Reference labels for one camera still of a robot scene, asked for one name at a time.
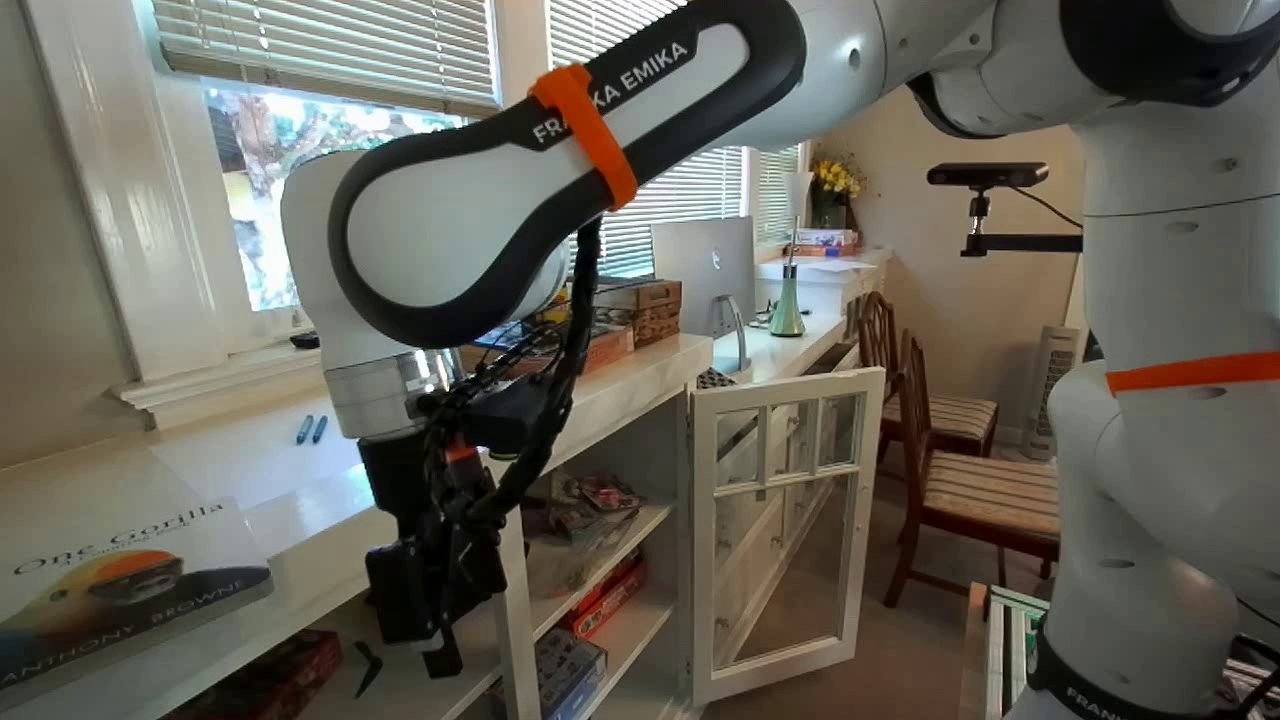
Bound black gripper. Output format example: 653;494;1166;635
359;385;554;645

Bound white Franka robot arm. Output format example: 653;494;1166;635
278;0;1280;720

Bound white built-in shelf cabinet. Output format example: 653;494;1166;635
0;315;884;720

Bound white right cabinet door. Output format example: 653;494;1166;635
687;366;884;707

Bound clear zip plastic bag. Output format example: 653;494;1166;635
519;476;643;572

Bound orange flat game box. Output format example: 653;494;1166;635
562;557;649;639

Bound blue marker pen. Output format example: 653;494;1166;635
293;414;326;444

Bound book with orange cover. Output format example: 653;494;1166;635
0;548;269;688

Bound silver computer monitor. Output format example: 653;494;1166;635
653;214;756;376

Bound green bottle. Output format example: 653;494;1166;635
772;259;803;339

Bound white window blinds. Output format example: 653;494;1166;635
147;0;500;111

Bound yellow flowers in vase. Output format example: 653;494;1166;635
807;160;860;229

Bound wooden chair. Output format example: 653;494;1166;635
884;332;1061;609

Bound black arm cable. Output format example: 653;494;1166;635
452;214;608;534

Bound orange cable strap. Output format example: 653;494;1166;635
529;60;643;213

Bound camera on black stand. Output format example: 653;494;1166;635
924;160;1088;259

